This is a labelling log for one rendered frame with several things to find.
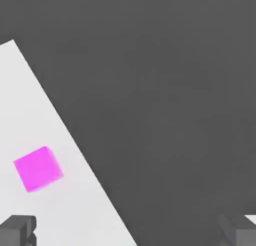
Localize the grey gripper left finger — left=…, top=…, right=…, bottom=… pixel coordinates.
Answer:
left=0, top=215, right=38, bottom=246

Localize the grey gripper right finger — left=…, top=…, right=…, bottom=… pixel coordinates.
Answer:
left=218, top=214, right=256, bottom=246

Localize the small magenta cube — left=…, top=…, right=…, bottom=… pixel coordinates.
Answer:
left=12, top=145, right=65, bottom=193

